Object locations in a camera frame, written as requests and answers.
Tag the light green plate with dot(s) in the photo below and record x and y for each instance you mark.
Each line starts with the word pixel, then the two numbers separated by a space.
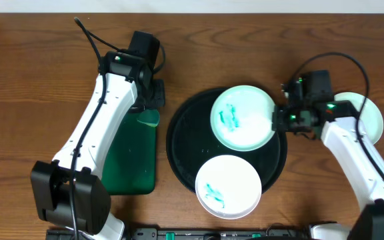
pixel 241 118
pixel 371 115

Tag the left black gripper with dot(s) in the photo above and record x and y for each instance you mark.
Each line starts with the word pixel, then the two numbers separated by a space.
pixel 158 93

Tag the white plate front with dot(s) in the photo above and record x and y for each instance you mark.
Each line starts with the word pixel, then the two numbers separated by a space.
pixel 228 187

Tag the rectangular green tray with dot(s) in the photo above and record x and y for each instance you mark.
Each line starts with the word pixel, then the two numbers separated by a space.
pixel 130 166

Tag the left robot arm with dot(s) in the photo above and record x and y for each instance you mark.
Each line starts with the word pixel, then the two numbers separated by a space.
pixel 68 190

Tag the round black serving tray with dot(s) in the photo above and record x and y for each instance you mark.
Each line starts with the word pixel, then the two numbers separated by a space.
pixel 190 142

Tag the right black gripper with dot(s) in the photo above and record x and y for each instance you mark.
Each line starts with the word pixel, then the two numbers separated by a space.
pixel 279 120

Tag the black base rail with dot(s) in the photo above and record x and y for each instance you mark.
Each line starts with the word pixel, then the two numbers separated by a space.
pixel 212 234

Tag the dark green sponge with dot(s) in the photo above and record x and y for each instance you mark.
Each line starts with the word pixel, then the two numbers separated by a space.
pixel 149 117

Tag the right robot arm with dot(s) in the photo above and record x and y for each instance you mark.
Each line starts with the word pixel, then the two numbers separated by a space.
pixel 312 106

